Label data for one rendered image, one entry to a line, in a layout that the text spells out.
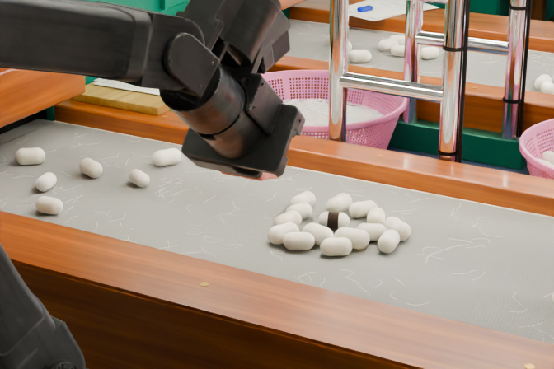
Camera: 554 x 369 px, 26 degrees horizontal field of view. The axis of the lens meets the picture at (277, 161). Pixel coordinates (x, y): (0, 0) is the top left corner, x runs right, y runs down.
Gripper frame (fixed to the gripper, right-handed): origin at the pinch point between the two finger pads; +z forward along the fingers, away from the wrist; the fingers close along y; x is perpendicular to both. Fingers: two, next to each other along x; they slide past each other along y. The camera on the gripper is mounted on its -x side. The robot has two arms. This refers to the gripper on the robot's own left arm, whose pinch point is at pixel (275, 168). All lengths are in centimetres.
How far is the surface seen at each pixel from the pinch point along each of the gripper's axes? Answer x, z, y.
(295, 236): 3.6, 10.7, 0.9
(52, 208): 7.5, 7.3, 28.8
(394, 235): 0.2, 14.6, -8.1
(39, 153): -0.9, 16.1, 40.7
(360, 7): -57, 79, 37
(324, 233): 2.1, 12.3, -1.4
